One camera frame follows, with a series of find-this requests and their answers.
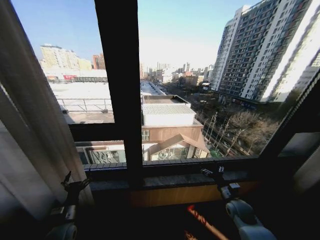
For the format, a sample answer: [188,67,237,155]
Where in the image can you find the brown wooden wall panel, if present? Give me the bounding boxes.
[129,181,260,209]

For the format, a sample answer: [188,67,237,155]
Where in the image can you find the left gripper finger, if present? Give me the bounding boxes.
[75,177,92,189]
[60,170,73,186]

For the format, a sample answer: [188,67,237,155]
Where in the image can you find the beige fabric curtain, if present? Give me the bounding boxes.
[0,0,95,223]

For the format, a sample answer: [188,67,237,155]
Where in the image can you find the grey stone window sill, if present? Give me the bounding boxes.
[89,169,259,192]

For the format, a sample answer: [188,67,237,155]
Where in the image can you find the tall grey apartment tower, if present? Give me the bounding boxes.
[210,0,320,104]

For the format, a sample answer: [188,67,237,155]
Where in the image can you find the black window frame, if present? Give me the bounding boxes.
[67,0,320,182]

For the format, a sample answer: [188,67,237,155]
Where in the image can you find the brown house with white roof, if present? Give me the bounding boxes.
[141,94,211,161]

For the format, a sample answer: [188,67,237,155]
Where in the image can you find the low building with flat roof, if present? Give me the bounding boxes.
[42,68,115,125]

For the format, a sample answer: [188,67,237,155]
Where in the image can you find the bare brown trees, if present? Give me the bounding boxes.
[197,109,281,158]

